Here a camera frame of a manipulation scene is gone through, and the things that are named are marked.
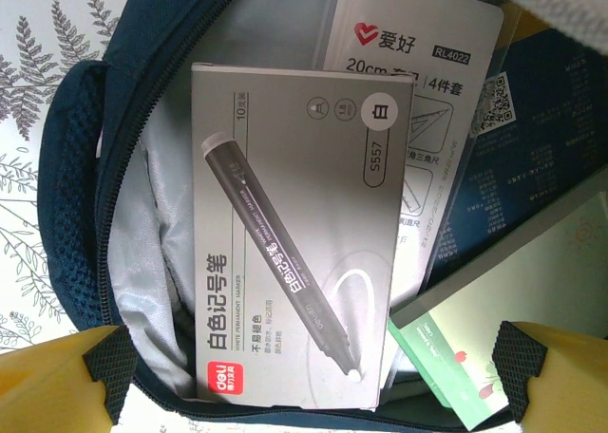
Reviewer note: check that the blue book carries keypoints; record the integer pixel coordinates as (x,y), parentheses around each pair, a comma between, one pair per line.
(532,167)

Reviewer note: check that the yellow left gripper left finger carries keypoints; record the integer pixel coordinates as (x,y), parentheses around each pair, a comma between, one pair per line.
(47,390)

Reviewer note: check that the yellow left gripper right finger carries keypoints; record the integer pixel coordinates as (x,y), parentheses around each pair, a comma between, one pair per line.
(565,395)

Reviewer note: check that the navy blue backpack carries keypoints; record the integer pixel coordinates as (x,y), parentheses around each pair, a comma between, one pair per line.
(76,191)

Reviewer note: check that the white ruler set package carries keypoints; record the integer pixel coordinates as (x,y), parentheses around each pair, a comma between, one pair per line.
(451,24)

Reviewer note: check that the green notepad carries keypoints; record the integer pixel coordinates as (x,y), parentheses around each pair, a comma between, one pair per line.
(522,286)

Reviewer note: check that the grey marker pen box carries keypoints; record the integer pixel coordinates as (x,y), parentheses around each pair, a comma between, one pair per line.
(294,214)

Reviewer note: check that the yellow book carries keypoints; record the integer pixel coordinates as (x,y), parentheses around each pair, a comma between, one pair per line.
(520,24)

